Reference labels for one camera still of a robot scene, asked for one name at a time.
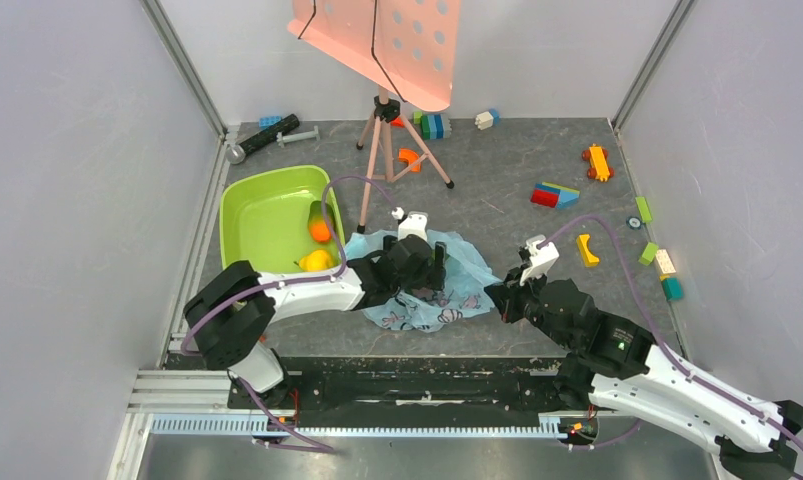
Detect light blue cartoon plastic bag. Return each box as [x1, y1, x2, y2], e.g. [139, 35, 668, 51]
[362, 230, 500, 333]

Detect green orange fake mango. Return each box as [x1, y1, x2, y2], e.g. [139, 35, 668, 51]
[307, 200, 334, 244]

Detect yellow fake lemon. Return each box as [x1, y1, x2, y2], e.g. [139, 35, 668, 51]
[296, 248, 338, 272]

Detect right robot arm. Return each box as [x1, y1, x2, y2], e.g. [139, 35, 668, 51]
[485, 276, 803, 479]

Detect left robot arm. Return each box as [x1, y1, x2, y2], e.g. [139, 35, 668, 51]
[183, 235, 447, 408]

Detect yellow arch toy block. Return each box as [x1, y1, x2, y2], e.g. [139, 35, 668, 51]
[576, 233, 600, 268]

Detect orange curved toy piece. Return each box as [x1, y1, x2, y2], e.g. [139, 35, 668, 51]
[397, 148, 424, 173]

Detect red blue wedge blocks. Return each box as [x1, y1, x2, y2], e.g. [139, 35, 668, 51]
[530, 182, 580, 209]

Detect green small brick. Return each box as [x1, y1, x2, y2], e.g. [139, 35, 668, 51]
[638, 242, 659, 266]

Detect green blue brick stack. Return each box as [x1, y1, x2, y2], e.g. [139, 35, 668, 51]
[413, 111, 452, 140]

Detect small round blue wheel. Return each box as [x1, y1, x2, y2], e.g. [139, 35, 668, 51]
[626, 216, 643, 230]

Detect green plastic basin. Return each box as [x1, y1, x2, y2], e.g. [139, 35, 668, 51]
[219, 165, 345, 273]

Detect pink tripod stand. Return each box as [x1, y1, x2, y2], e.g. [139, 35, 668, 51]
[355, 84, 455, 236]

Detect white yellow teal bricks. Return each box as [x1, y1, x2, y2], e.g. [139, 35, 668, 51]
[654, 249, 684, 302]

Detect green flat brick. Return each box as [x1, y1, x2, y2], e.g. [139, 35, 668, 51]
[635, 196, 653, 224]

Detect orange yellow toy car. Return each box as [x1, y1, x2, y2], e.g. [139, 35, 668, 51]
[581, 144, 615, 182]

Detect grey plastic syringe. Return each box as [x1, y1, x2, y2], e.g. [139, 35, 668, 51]
[276, 126, 320, 147]

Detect white blue toy brick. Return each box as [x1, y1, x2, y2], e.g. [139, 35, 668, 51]
[474, 109, 500, 130]

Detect black microphone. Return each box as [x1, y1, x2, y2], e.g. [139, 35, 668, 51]
[225, 114, 300, 164]

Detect pink perforated board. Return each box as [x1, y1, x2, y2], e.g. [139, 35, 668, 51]
[287, 0, 461, 112]

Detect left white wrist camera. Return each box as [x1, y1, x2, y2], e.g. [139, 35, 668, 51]
[391, 207, 428, 241]

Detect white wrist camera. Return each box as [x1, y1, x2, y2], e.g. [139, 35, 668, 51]
[519, 235, 559, 286]
[391, 207, 428, 241]

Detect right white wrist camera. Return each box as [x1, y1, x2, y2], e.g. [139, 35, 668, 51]
[519, 235, 559, 286]

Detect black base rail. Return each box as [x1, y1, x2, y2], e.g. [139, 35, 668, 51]
[260, 357, 600, 428]

